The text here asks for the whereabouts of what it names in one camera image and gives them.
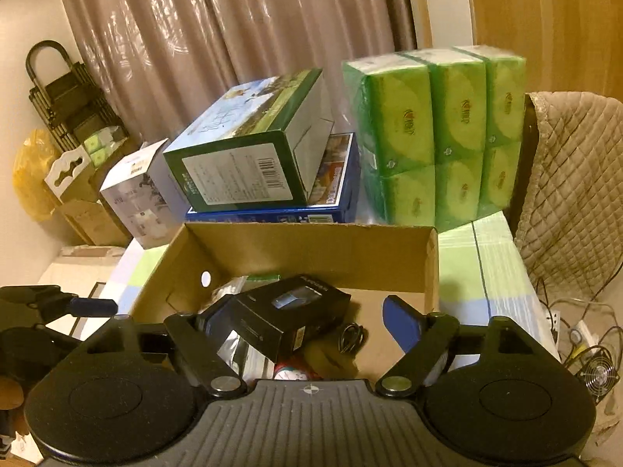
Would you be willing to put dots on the black metal rack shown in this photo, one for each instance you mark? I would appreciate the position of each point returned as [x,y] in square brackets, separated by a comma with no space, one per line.
[53,92]

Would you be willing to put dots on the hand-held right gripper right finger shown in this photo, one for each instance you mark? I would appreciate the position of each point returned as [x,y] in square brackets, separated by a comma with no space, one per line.
[399,321]

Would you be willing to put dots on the red plush toy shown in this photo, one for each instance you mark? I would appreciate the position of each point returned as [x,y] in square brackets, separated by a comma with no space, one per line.
[292,372]

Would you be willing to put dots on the large brown cardboard box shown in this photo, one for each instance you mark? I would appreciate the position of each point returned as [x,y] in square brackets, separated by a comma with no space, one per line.
[301,253]

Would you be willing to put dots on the blue printed carton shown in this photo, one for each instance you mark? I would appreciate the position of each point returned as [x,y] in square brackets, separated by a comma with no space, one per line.
[336,180]

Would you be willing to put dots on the brown curtain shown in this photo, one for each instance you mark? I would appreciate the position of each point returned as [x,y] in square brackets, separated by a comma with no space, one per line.
[219,24]

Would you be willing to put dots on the small cardboard box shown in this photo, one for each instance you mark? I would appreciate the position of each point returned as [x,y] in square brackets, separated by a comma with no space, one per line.
[92,219]

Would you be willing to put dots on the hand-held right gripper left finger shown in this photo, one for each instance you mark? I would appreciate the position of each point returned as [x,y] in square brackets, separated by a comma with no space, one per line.
[194,345]

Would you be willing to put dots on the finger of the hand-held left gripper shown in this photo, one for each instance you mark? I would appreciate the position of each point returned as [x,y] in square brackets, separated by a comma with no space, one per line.
[92,306]

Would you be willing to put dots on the black product box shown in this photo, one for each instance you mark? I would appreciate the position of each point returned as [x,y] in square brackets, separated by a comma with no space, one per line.
[272,321]

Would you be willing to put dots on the white humidifier box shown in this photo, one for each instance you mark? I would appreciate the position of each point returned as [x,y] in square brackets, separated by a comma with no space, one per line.
[136,204]

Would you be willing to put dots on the yellow plastic bag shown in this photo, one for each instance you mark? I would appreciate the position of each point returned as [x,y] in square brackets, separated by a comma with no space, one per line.
[31,180]

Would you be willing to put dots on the green tissue multipack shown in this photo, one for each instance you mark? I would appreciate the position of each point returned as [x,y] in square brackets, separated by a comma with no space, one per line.
[428,146]

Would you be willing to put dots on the small metal fan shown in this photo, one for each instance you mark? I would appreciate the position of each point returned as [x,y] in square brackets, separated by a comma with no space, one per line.
[591,372]

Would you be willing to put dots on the wooden door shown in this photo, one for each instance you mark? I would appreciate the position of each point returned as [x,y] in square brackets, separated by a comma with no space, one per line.
[545,19]

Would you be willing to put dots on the green printed carton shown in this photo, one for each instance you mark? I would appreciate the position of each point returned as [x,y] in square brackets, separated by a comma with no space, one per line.
[233,170]

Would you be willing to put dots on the loose green tissue packets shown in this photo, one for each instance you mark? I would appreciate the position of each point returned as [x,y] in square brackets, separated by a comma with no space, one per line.
[104,143]

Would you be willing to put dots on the chair with quilted cover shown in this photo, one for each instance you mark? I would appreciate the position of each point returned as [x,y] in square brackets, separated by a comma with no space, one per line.
[569,180]

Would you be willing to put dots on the checkered tablecloth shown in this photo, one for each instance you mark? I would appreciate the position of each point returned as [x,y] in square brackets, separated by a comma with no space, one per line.
[491,272]

